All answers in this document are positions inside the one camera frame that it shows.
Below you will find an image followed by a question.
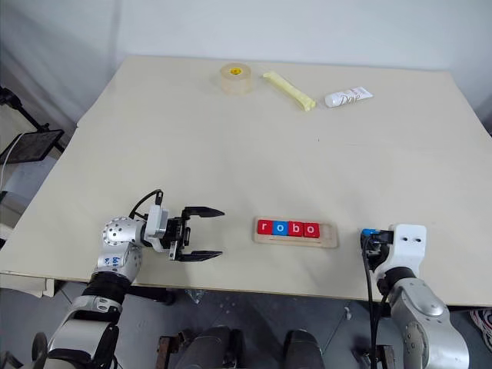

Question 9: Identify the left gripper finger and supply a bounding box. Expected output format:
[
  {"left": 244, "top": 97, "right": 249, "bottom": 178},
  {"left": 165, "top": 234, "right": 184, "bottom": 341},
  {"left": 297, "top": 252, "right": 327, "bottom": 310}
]
[
  {"left": 181, "top": 205, "right": 226, "bottom": 221},
  {"left": 177, "top": 250, "right": 224, "bottom": 264}
]

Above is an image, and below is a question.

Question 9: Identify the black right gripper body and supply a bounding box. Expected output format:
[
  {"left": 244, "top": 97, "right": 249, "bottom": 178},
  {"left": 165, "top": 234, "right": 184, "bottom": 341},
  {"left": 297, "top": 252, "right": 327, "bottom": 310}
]
[{"left": 360, "top": 229, "right": 395, "bottom": 271}]

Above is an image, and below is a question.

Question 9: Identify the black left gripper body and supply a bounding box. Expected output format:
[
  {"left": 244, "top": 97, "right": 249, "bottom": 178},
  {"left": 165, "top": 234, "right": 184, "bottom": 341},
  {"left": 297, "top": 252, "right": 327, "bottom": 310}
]
[{"left": 161, "top": 214, "right": 192, "bottom": 263}]

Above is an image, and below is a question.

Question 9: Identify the wooden tile rack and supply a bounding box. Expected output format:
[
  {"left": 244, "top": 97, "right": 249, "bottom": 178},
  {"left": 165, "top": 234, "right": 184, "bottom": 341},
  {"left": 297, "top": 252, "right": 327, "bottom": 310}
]
[{"left": 252, "top": 217, "right": 340, "bottom": 249}]

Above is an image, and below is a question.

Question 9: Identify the dark rounded shape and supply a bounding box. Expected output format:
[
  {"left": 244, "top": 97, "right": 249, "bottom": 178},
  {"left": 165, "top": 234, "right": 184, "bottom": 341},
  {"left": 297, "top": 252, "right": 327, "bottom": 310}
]
[
  {"left": 284, "top": 329, "right": 324, "bottom": 369},
  {"left": 180, "top": 325, "right": 244, "bottom": 369}
]

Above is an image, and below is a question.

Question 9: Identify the white red sneaker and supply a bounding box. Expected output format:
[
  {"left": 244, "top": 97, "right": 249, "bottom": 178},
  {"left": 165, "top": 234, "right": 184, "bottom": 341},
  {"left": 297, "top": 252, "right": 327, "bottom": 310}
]
[{"left": 469, "top": 307, "right": 492, "bottom": 341}]

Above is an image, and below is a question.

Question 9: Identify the beige tape roll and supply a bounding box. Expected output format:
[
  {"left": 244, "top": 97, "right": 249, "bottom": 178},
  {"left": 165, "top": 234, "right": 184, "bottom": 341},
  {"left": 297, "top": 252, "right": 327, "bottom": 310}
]
[{"left": 219, "top": 62, "right": 254, "bottom": 95}]

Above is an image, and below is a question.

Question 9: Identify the yellow sachet packet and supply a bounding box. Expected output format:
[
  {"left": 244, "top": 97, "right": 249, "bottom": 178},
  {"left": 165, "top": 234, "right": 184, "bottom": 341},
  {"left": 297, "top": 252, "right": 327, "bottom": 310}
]
[{"left": 262, "top": 71, "right": 317, "bottom": 113}]

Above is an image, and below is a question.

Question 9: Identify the white cream tube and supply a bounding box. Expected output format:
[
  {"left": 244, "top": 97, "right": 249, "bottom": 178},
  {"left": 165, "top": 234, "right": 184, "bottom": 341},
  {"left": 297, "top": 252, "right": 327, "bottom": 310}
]
[{"left": 324, "top": 86, "right": 374, "bottom": 108}]

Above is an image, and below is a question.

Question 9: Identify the black tablet panel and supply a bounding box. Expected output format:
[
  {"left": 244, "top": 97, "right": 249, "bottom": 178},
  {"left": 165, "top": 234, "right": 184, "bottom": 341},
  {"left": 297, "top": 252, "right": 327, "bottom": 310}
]
[{"left": 0, "top": 129, "right": 65, "bottom": 165}]

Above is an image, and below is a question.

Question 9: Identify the black tripod stand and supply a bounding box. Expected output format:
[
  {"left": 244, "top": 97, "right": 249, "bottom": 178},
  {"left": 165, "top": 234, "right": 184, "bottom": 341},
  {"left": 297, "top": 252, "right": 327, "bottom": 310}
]
[{"left": 0, "top": 87, "right": 66, "bottom": 155}]

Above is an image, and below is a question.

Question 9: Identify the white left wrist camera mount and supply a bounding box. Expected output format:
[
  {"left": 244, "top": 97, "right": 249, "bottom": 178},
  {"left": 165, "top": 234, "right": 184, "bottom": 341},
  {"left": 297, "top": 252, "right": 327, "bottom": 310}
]
[{"left": 145, "top": 204, "right": 171, "bottom": 253}]

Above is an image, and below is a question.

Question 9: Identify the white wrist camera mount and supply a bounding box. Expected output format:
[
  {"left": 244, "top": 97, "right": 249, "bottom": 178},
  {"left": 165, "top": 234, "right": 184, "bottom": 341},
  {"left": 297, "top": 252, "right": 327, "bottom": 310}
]
[
  {"left": 145, "top": 204, "right": 171, "bottom": 253},
  {"left": 374, "top": 224, "right": 427, "bottom": 278}
]

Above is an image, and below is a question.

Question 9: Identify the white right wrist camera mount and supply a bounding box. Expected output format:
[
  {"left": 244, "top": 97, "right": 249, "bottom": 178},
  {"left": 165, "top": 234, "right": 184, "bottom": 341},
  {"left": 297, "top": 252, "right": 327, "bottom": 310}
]
[{"left": 374, "top": 224, "right": 427, "bottom": 278}]

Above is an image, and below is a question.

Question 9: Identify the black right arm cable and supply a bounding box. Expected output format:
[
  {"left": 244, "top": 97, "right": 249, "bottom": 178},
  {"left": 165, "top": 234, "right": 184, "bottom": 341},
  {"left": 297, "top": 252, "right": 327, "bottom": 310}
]
[{"left": 361, "top": 245, "right": 390, "bottom": 369}]

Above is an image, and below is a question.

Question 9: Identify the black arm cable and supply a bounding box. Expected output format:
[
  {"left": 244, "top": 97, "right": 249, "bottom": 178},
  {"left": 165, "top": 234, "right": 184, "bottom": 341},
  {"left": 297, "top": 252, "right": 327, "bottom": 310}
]
[
  {"left": 128, "top": 188, "right": 163, "bottom": 220},
  {"left": 361, "top": 245, "right": 390, "bottom": 369}
]

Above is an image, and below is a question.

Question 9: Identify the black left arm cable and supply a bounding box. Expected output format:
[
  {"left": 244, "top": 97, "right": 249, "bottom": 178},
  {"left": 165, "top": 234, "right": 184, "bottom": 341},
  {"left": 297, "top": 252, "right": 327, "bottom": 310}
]
[{"left": 128, "top": 188, "right": 163, "bottom": 220}]

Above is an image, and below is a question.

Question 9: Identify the thin white cable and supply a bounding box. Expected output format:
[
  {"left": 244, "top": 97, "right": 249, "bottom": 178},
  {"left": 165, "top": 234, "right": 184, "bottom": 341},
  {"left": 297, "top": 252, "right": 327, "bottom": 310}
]
[{"left": 0, "top": 134, "right": 25, "bottom": 193}]

